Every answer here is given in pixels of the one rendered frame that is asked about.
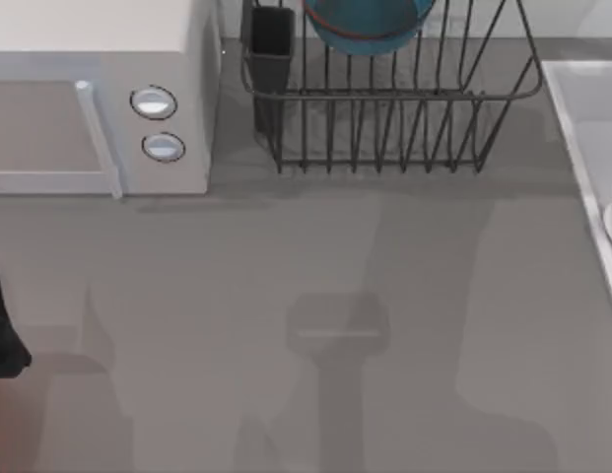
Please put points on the small round microwave knob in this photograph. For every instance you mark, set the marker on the small round microwave knob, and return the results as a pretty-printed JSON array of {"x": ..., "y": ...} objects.
[{"x": 163, "y": 147}]

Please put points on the dark cutlery holder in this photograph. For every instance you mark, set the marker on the dark cutlery holder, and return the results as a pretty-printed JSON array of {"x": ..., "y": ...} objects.
[{"x": 270, "y": 44}]

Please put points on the large round microwave knob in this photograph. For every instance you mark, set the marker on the large round microwave knob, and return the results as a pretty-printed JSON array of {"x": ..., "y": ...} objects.
[{"x": 153, "y": 102}]

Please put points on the blue bowl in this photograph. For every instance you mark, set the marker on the blue bowl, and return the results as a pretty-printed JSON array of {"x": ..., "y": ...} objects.
[{"x": 364, "y": 29}]

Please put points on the pale microwave oven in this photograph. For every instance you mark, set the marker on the pale microwave oven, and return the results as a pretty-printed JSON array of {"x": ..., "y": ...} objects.
[{"x": 187, "y": 29}]

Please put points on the white sink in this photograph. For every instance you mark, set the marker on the white sink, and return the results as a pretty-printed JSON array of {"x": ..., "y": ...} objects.
[{"x": 591, "y": 128}]

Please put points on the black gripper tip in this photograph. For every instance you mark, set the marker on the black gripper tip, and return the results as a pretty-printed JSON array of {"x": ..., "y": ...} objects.
[{"x": 2, "y": 335}]

